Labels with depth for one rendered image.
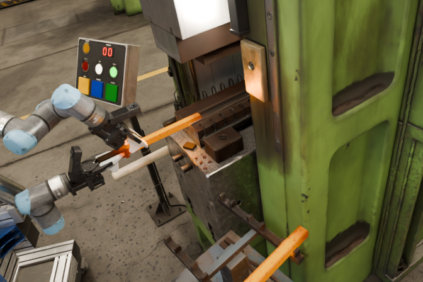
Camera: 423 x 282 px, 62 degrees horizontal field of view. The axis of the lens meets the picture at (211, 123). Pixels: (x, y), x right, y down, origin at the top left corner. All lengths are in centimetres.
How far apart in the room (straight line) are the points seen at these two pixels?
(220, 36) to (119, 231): 158
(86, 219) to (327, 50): 205
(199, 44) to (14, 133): 60
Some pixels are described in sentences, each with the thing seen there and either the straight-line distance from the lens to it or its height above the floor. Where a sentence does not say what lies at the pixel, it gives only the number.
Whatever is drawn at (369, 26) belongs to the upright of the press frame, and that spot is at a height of 133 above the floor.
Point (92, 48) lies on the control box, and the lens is 178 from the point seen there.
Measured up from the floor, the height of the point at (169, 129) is 101.
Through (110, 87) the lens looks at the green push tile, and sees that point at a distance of 167.
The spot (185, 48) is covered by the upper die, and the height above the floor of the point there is 131.
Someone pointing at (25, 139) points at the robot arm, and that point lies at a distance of 112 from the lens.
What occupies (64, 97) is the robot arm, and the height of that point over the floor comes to 129.
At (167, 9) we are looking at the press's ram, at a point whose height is 145.
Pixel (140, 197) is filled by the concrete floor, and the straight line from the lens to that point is 256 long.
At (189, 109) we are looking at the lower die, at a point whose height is 98.
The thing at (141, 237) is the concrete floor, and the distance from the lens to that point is 233.
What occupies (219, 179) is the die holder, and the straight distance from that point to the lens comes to 127.
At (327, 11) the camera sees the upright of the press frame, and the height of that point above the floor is 146.
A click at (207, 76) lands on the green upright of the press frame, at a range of 154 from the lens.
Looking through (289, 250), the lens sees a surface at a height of 95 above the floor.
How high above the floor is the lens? 176
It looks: 36 degrees down
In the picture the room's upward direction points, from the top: 11 degrees counter-clockwise
